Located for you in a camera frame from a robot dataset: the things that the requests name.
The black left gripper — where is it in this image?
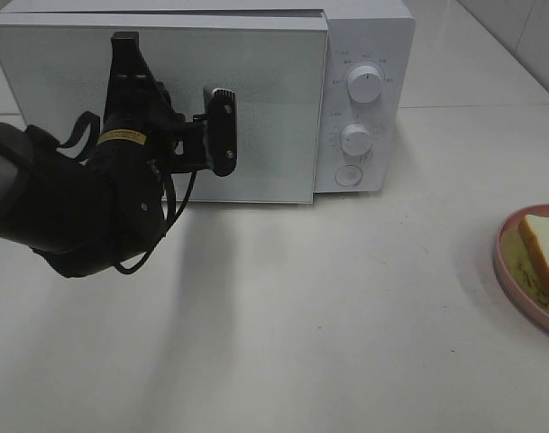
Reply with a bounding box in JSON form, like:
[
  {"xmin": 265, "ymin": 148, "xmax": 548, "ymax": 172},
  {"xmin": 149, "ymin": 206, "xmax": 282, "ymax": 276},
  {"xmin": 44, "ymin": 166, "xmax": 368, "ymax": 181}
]
[{"xmin": 84, "ymin": 32, "xmax": 208, "ymax": 253}]

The white microwave door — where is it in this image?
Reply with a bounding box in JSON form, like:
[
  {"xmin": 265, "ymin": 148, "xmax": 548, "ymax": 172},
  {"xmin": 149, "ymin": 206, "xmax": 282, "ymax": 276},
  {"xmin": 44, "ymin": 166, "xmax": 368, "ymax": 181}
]
[{"xmin": 0, "ymin": 12, "xmax": 327, "ymax": 203}]

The white timer knob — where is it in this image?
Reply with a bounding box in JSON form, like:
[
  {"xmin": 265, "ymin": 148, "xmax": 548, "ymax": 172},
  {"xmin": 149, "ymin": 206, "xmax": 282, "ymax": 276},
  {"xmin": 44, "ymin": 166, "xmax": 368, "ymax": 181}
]
[{"xmin": 340, "ymin": 124, "xmax": 372, "ymax": 157}]

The round white door button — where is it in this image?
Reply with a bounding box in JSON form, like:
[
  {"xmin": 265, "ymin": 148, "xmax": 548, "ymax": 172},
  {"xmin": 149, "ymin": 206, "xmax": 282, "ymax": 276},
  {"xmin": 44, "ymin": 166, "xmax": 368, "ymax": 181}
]
[{"xmin": 334, "ymin": 164, "xmax": 363, "ymax": 187}]

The pink round plate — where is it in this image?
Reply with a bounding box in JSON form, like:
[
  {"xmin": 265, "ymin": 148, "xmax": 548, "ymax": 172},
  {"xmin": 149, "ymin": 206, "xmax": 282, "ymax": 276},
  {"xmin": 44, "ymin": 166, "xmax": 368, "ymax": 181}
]
[{"xmin": 492, "ymin": 203, "xmax": 549, "ymax": 334}]

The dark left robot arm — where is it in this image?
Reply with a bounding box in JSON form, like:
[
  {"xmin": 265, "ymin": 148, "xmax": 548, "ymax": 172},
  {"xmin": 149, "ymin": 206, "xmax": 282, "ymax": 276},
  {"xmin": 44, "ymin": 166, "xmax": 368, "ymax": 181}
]
[{"xmin": 0, "ymin": 32, "xmax": 211, "ymax": 278}]

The upper white power knob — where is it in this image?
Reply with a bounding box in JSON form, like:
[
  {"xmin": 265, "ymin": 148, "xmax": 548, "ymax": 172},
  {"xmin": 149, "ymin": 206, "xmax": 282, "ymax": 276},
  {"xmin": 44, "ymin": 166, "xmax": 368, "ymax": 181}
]
[{"xmin": 346, "ymin": 63, "xmax": 384, "ymax": 104}]

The white microwave oven body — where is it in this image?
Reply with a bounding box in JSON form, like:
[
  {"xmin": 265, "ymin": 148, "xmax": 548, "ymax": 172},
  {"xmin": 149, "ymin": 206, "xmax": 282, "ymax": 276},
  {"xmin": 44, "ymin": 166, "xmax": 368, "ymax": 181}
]
[{"xmin": 0, "ymin": 1, "xmax": 415, "ymax": 199}]

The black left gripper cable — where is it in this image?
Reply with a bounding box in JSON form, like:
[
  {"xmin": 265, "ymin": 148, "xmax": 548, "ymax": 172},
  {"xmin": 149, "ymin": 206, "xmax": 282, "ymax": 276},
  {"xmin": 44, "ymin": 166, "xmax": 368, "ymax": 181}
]
[{"xmin": 57, "ymin": 111, "xmax": 198, "ymax": 275}]

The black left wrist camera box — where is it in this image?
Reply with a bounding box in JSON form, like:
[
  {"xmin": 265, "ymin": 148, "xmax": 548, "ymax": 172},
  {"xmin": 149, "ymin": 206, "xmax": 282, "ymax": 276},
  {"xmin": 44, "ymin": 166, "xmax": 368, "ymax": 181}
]
[{"xmin": 204, "ymin": 87, "xmax": 237, "ymax": 177}]

